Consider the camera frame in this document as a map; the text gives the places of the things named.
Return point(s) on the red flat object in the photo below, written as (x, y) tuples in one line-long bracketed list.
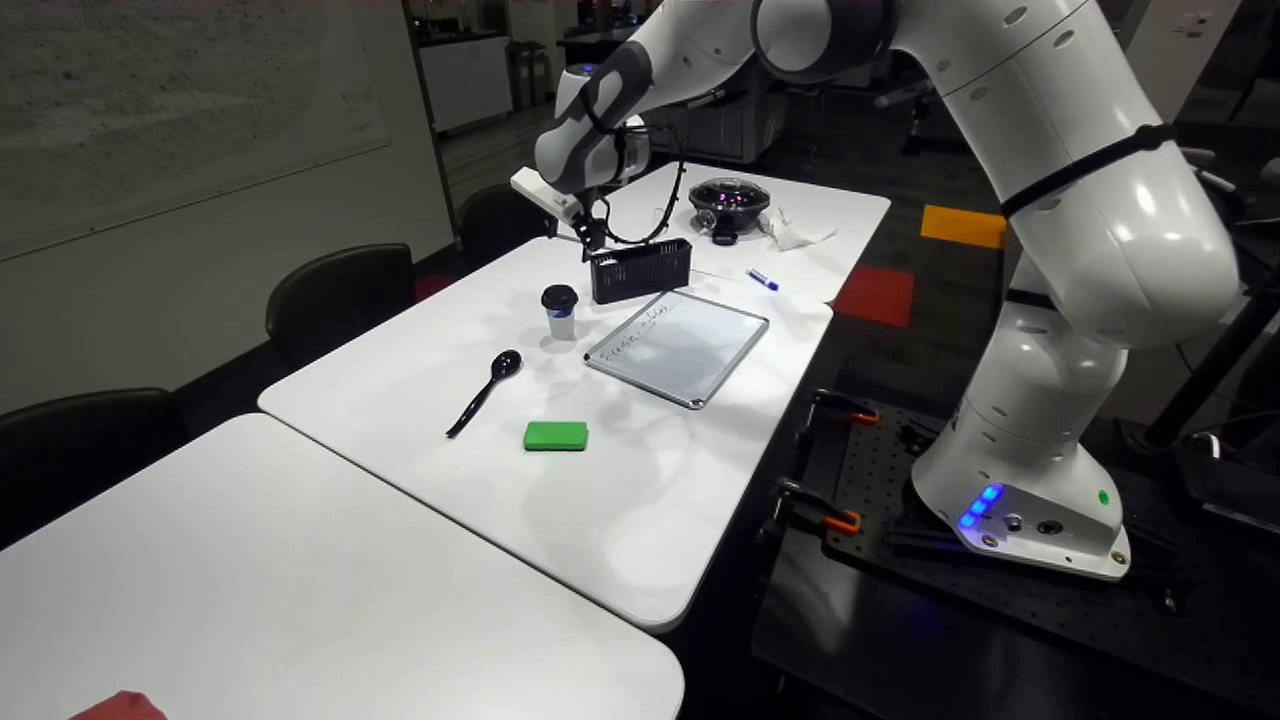
[(123, 704)]

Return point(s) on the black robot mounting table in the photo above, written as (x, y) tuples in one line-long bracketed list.
[(960, 624)]

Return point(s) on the white background cabinet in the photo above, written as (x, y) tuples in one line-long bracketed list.
[(465, 82)]

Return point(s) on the black rectangular bin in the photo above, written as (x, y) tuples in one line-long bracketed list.
[(642, 275)]

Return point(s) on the green rectangular block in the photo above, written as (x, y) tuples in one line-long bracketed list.
[(554, 434)]

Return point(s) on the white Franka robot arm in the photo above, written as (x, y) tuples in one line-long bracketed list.
[(1065, 265)]

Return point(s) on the black round cup lid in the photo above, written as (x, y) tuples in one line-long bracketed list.
[(561, 294)]

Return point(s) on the black plastic spoon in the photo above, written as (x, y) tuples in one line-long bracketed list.
[(487, 389)]

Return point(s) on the black round bowl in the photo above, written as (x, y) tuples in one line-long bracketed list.
[(731, 202)]

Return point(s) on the small metal-framed whiteboard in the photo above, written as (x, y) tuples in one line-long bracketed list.
[(678, 345)]

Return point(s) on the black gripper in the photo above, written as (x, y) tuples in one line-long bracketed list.
[(593, 210)]

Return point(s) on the black office chair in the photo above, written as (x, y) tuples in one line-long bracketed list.
[(341, 299), (501, 223), (81, 445)]

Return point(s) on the blue whiteboard marker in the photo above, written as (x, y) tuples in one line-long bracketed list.
[(762, 282)]

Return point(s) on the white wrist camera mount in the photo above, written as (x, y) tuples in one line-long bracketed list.
[(545, 193)]

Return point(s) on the orange black clamp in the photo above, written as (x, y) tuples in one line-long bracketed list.
[(849, 409), (820, 515)]

